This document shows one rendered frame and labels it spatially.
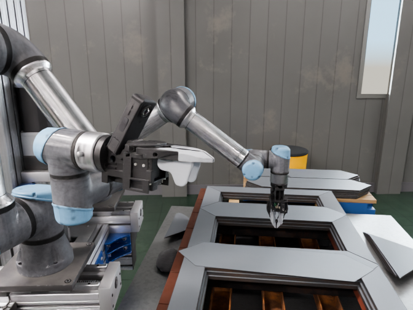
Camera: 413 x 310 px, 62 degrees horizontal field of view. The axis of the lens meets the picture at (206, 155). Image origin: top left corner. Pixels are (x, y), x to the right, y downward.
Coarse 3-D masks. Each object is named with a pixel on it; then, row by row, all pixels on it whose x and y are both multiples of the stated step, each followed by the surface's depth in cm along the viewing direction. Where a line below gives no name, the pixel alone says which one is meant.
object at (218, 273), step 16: (224, 192) 204; (224, 224) 171; (240, 224) 170; (256, 224) 170; (288, 224) 168; (304, 224) 167; (320, 224) 167; (336, 240) 154; (352, 256) 137; (208, 272) 129; (224, 272) 129; (240, 272) 129; (256, 272) 128; (352, 288) 124; (368, 304) 114
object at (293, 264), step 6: (282, 252) 140; (288, 252) 140; (294, 252) 140; (300, 252) 140; (282, 258) 135; (288, 258) 135; (294, 258) 135; (300, 258) 135; (288, 264) 131; (294, 264) 131; (300, 264) 131; (288, 270) 128; (294, 270) 128; (300, 270) 128; (300, 276) 124
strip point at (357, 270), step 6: (348, 258) 135; (348, 264) 131; (354, 264) 131; (360, 264) 131; (354, 270) 128; (360, 270) 128; (366, 270) 128; (372, 270) 128; (354, 276) 124; (360, 276) 124
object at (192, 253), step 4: (196, 244) 145; (200, 244) 145; (188, 248) 142; (192, 248) 142; (196, 248) 142; (200, 248) 142; (188, 252) 139; (192, 252) 139; (196, 252) 139; (188, 256) 136; (192, 256) 136; (196, 256) 136; (192, 260) 134; (196, 260) 134
